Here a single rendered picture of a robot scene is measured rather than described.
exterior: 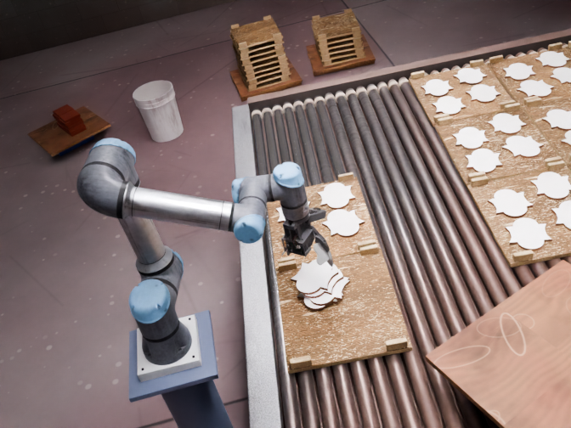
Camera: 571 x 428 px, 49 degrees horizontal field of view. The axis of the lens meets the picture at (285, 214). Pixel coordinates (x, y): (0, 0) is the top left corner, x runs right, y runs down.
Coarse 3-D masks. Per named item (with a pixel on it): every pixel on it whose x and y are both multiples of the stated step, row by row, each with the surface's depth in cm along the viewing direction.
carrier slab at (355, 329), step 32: (352, 256) 203; (288, 288) 197; (352, 288) 192; (384, 288) 190; (288, 320) 187; (320, 320) 185; (352, 320) 183; (384, 320) 180; (288, 352) 178; (320, 352) 176; (352, 352) 174; (384, 352) 172
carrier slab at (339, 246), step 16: (352, 192) 229; (272, 208) 230; (320, 208) 225; (352, 208) 222; (272, 224) 223; (320, 224) 218; (368, 224) 214; (272, 240) 216; (336, 240) 210; (352, 240) 209; (304, 256) 207; (336, 256) 205
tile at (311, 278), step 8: (304, 264) 197; (312, 264) 196; (328, 264) 195; (304, 272) 194; (312, 272) 194; (320, 272) 193; (328, 272) 192; (336, 272) 192; (296, 280) 193; (304, 280) 191; (312, 280) 191; (320, 280) 190; (328, 280) 190; (304, 288) 189; (312, 288) 188; (320, 288) 189
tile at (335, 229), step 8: (328, 216) 219; (336, 216) 219; (344, 216) 218; (352, 216) 217; (328, 224) 216; (336, 224) 215; (344, 224) 214; (352, 224) 214; (360, 224) 214; (336, 232) 212; (344, 232) 211; (352, 232) 211
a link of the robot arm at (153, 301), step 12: (144, 288) 180; (156, 288) 180; (168, 288) 184; (132, 300) 178; (144, 300) 177; (156, 300) 177; (168, 300) 179; (132, 312) 178; (144, 312) 175; (156, 312) 176; (168, 312) 180; (144, 324) 178; (156, 324) 179; (168, 324) 181; (144, 336) 183; (156, 336) 181
